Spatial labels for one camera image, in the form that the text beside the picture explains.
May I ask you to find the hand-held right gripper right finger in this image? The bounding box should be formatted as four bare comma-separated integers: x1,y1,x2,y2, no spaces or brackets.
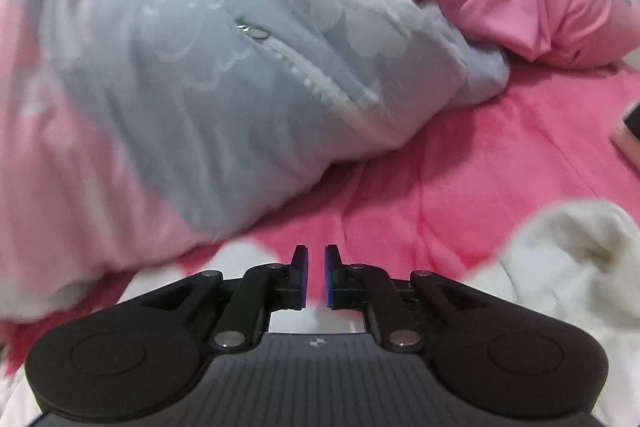
325,245,488,352

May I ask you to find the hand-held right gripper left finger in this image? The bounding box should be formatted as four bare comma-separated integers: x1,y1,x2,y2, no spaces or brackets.
140,245,307,353

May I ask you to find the white garment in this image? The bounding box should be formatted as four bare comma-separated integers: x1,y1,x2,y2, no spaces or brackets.
462,201,640,427

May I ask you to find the pink floral bed blanket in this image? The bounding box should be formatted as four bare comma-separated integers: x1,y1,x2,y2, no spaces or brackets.
0,59,640,427

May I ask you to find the pink grey floral quilt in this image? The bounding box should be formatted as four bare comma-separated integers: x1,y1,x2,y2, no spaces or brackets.
0,0,512,324

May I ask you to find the black and pink cushion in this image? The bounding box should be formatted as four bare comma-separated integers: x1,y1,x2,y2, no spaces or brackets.
611,99,640,158

